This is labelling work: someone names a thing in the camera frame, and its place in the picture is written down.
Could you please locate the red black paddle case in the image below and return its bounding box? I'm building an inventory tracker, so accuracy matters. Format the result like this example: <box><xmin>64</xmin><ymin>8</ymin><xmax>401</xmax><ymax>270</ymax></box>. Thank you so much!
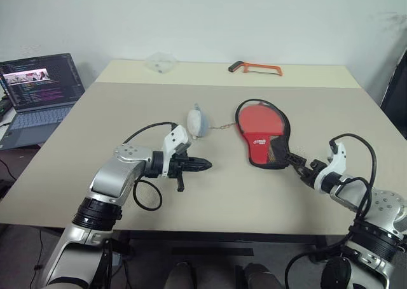
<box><xmin>234</xmin><ymin>98</ymin><xmax>292</xmax><ymax>171</ymax></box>

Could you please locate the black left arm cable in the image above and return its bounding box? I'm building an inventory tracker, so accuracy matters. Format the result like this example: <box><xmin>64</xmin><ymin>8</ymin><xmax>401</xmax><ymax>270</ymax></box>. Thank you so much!
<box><xmin>122</xmin><ymin>121</ymin><xmax>177</xmax><ymax>211</ymax></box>

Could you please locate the white blue fabric pouch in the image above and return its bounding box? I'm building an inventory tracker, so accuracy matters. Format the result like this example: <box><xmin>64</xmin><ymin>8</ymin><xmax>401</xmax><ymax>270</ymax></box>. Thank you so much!
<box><xmin>186</xmin><ymin>102</ymin><xmax>212</xmax><ymax>141</ymax></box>

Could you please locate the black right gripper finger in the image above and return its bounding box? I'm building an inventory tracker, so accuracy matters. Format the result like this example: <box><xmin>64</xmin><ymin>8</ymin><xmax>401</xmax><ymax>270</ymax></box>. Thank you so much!
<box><xmin>284</xmin><ymin>152</ymin><xmax>308</xmax><ymax>167</ymax></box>
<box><xmin>292</xmin><ymin>163</ymin><xmax>312</xmax><ymax>183</ymax></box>

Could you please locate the orange hacksaw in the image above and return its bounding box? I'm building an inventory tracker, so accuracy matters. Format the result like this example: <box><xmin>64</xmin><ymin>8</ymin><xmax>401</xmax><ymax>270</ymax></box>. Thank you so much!
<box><xmin>228</xmin><ymin>60</ymin><xmax>284</xmax><ymax>78</ymax></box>

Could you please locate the black table frame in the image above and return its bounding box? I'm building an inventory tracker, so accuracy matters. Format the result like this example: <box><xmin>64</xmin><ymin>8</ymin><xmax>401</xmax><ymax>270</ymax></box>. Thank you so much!
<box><xmin>111</xmin><ymin>229</ymin><xmax>330</xmax><ymax>264</ymax></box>

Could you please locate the thin black desk cable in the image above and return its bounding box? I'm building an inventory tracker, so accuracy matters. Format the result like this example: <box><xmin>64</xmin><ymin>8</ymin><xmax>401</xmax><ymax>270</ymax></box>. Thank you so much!
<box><xmin>0</xmin><ymin>157</ymin><xmax>17</xmax><ymax>183</ymax></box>

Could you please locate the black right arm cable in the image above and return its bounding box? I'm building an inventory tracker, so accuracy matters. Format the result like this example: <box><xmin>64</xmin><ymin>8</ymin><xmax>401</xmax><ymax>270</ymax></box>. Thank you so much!
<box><xmin>284</xmin><ymin>132</ymin><xmax>379</xmax><ymax>289</ymax></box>

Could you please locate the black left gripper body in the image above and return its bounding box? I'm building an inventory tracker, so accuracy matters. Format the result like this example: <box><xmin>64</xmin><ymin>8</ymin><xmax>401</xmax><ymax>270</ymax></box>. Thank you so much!
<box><xmin>166</xmin><ymin>152</ymin><xmax>192</xmax><ymax>193</ymax></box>

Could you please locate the small metal chain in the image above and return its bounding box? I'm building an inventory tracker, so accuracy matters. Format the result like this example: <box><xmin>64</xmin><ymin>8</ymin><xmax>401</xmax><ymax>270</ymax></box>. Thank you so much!
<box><xmin>209</xmin><ymin>122</ymin><xmax>238</xmax><ymax>131</ymax></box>

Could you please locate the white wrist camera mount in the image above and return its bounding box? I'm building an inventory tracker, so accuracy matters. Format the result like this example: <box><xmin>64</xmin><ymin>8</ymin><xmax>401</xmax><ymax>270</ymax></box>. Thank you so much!
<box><xmin>316</xmin><ymin>140</ymin><xmax>348</xmax><ymax>193</ymax></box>
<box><xmin>160</xmin><ymin>125</ymin><xmax>193</xmax><ymax>178</ymax></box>

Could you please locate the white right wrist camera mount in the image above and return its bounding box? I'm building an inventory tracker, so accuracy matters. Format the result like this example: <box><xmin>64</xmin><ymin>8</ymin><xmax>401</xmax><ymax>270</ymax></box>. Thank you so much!
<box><xmin>316</xmin><ymin>140</ymin><xmax>348</xmax><ymax>193</ymax></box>

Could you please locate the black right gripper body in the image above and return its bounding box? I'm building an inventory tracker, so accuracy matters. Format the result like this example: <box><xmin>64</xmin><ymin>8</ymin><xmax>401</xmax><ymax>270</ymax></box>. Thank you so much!
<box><xmin>300</xmin><ymin>159</ymin><xmax>326</xmax><ymax>188</ymax></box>

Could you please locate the grey open laptop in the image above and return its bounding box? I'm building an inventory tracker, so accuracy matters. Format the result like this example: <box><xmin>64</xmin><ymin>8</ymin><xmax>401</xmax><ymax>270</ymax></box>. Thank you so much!
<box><xmin>0</xmin><ymin>52</ymin><xmax>86</xmax><ymax>150</ymax></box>

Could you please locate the dark rounded shape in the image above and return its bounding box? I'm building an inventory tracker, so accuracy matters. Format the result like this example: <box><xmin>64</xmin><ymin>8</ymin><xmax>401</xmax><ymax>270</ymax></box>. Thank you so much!
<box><xmin>163</xmin><ymin>261</ymin><xmax>198</xmax><ymax>289</ymax></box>
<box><xmin>234</xmin><ymin>262</ymin><xmax>282</xmax><ymax>289</ymax></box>

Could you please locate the clear plastic bag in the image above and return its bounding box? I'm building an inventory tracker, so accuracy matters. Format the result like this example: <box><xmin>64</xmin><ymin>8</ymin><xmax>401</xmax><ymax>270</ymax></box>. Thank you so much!
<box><xmin>145</xmin><ymin>51</ymin><xmax>179</xmax><ymax>75</ymax></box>

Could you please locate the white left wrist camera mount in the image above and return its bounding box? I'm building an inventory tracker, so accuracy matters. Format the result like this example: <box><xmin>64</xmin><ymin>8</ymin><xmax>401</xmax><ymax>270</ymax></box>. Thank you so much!
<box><xmin>160</xmin><ymin>125</ymin><xmax>193</xmax><ymax>178</ymax></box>

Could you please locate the red table tennis paddle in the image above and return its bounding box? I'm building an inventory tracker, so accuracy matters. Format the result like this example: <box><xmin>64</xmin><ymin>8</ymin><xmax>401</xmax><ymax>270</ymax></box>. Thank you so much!
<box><xmin>238</xmin><ymin>105</ymin><xmax>286</xmax><ymax>163</ymax></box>

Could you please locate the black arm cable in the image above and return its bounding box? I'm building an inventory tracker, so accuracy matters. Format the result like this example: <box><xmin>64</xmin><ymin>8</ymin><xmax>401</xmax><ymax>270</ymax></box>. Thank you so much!
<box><xmin>122</xmin><ymin>121</ymin><xmax>177</xmax><ymax>211</ymax></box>
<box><xmin>284</xmin><ymin>132</ymin><xmax>379</xmax><ymax>289</ymax></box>

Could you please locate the black monitor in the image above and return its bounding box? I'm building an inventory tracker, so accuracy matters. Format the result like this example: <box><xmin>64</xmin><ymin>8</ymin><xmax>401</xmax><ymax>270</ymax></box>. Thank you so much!
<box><xmin>379</xmin><ymin>45</ymin><xmax>407</xmax><ymax>141</ymax></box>

